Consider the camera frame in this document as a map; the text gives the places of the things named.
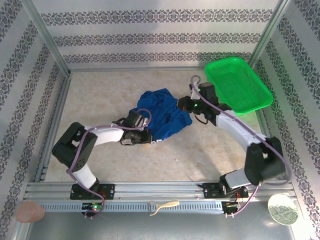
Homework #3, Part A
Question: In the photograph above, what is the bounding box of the slotted grey cable duct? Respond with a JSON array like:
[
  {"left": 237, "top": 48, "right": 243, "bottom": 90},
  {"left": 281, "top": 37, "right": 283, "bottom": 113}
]
[{"left": 39, "top": 201, "right": 226, "bottom": 214}]

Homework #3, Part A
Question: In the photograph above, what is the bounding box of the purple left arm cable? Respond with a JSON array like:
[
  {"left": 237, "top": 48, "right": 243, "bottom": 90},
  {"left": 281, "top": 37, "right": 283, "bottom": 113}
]
[{"left": 65, "top": 107, "right": 153, "bottom": 219}]

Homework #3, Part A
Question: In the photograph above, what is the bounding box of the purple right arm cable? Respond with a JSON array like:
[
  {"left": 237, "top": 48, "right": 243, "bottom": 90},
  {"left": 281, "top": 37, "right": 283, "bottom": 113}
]
[{"left": 190, "top": 74, "right": 291, "bottom": 218}]

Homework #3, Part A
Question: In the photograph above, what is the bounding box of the blue t-shirt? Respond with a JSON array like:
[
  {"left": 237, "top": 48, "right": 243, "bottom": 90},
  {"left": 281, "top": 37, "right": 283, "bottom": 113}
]
[{"left": 127, "top": 87, "right": 193, "bottom": 146}]

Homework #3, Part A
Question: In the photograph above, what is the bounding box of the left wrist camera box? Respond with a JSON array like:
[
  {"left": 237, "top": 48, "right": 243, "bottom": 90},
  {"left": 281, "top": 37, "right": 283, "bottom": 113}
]
[{"left": 124, "top": 109, "right": 149, "bottom": 129}]

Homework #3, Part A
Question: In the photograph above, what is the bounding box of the small black controller board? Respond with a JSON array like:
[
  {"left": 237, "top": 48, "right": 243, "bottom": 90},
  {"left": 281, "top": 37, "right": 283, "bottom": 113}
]
[
  {"left": 221, "top": 199, "right": 244, "bottom": 216},
  {"left": 81, "top": 202, "right": 104, "bottom": 213}
]

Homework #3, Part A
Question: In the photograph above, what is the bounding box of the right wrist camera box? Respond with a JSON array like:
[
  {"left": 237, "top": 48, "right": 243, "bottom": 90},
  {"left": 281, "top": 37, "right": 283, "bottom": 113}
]
[{"left": 189, "top": 83, "right": 201, "bottom": 101}]

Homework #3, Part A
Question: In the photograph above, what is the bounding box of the aluminium mounting rail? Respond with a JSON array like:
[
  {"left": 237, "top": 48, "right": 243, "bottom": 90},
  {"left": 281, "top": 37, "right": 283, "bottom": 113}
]
[{"left": 23, "top": 180, "right": 297, "bottom": 204}]

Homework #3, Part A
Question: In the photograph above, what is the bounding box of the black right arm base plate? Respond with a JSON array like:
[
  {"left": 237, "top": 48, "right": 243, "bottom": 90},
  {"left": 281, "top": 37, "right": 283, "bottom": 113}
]
[{"left": 198, "top": 182, "right": 250, "bottom": 200}]

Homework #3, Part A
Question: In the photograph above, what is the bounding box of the aluminium table side rail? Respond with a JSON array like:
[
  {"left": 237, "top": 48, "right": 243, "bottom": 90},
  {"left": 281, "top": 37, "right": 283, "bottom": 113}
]
[
  {"left": 257, "top": 107, "right": 287, "bottom": 182},
  {"left": 33, "top": 71, "right": 73, "bottom": 183}
]

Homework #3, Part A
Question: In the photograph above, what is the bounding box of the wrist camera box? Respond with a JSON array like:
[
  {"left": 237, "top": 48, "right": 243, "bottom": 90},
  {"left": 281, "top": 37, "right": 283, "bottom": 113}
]
[
  {"left": 124, "top": 109, "right": 149, "bottom": 129},
  {"left": 189, "top": 83, "right": 201, "bottom": 101}
]

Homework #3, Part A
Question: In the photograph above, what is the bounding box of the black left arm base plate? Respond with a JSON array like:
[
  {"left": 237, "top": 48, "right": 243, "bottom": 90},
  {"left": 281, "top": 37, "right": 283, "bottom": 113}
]
[{"left": 69, "top": 183, "right": 116, "bottom": 201}]

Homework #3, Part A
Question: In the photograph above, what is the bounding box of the round green patterned disc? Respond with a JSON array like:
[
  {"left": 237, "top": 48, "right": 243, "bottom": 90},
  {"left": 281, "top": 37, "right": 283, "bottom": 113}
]
[{"left": 267, "top": 194, "right": 300, "bottom": 226}]

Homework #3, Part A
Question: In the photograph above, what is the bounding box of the aluminium frame post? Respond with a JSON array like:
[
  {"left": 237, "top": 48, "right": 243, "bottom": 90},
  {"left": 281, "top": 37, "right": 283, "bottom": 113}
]
[
  {"left": 244, "top": 0, "right": 295, "bottom": 75},
  {"left": 21, "top": 0, "right": 73, "bottom": 76}
]

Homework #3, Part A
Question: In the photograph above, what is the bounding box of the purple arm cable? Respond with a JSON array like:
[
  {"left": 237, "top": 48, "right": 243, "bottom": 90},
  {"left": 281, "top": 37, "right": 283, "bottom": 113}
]
[
  {"left": 65, "top": 107, "right": 153, "bottom": 219},
  {"left": 190, "top": 74, "right": 291, "bottom": 218}
]

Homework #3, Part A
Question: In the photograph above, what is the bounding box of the pink translucent cup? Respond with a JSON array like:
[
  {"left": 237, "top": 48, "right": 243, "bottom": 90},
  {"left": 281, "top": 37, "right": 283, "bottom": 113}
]
[{"left": 16, "top": 201, "right": 46, "bottom": 223}]

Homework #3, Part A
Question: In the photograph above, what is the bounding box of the long aluminium table edge rail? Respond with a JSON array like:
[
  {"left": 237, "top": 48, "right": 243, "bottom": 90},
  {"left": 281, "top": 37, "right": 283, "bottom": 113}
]
[{"left": 68, "top": 65, "right": 248, "bottom": 73}]

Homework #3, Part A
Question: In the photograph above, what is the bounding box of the cream plastic hook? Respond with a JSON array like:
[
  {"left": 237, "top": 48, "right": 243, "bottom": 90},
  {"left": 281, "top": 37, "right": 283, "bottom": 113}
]
[{"left": 147, "top": 199, "right": 181, "bottom": 217}]

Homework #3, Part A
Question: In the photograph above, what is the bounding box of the green plastic mesh basket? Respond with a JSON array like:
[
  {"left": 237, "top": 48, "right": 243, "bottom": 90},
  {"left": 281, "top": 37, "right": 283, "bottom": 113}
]
[{"left": 204, "top": 56, "right": 274, "bottom": 118}]

